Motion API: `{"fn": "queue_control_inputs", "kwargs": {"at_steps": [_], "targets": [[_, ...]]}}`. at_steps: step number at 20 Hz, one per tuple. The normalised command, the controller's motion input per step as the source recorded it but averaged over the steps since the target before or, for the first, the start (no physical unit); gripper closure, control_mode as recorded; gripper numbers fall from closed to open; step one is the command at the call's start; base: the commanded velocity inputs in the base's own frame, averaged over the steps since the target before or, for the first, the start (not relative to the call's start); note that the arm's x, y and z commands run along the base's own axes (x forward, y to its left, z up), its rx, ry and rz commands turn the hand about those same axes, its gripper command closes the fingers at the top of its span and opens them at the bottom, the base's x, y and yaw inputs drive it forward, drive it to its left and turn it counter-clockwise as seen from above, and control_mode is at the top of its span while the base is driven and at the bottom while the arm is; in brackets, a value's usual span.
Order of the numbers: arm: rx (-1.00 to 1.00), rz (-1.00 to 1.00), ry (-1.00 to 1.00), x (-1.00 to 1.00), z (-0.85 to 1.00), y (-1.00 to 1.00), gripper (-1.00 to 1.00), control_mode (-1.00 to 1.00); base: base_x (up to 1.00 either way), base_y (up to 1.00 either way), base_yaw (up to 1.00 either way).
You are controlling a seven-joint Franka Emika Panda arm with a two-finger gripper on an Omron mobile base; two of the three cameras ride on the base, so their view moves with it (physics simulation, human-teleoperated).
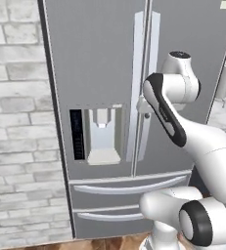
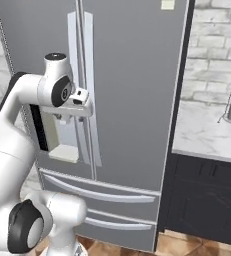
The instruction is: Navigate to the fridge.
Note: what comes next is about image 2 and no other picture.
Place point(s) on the low grey fridge drawer front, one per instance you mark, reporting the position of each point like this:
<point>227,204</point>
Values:
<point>120,237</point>

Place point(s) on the pale yellow fridge sticker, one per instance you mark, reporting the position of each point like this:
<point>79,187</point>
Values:
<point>167,4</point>

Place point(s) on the tall grey fridge drawer front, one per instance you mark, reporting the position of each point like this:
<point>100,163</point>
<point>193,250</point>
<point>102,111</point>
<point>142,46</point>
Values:
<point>127,206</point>

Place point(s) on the black base cupboards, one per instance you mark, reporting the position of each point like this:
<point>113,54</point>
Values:
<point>203,200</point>

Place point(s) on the grey fridge door with dispenser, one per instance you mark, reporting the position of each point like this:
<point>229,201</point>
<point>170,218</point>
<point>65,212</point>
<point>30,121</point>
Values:
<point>37,30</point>

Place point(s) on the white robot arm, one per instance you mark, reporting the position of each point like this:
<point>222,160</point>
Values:
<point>10,156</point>

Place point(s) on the plain grey fridge door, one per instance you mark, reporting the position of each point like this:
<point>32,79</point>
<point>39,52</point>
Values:
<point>137,100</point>

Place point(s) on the fridge water dispenser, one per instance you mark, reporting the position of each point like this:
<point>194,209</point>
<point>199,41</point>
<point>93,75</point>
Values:
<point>65,146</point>

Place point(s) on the grey steel fridge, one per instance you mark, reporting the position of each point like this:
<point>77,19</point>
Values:
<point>133,100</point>

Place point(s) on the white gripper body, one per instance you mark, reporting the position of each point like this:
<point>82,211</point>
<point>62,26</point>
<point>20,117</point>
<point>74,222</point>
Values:
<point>74,110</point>

